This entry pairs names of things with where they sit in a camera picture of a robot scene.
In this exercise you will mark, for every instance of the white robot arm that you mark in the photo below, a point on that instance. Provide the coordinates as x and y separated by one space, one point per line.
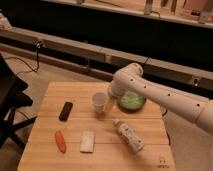
193 108

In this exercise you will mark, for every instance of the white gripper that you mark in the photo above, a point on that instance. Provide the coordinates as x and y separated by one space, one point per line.
114 91

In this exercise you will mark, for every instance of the black office chair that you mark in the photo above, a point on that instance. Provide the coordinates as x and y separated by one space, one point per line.
12 98

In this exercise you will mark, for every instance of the white sponge block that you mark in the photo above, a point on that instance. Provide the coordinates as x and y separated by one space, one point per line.
87 142

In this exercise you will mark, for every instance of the orange carrot toy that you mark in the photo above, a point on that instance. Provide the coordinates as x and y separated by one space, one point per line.
59 139

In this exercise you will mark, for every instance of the white plastic bottle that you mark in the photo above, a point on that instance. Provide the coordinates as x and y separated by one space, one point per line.
129 136

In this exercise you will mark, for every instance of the black rectangular block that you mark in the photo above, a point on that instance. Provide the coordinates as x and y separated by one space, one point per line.
64 114

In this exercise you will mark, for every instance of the green ceramic bowl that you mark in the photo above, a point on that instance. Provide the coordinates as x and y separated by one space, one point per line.
131 101

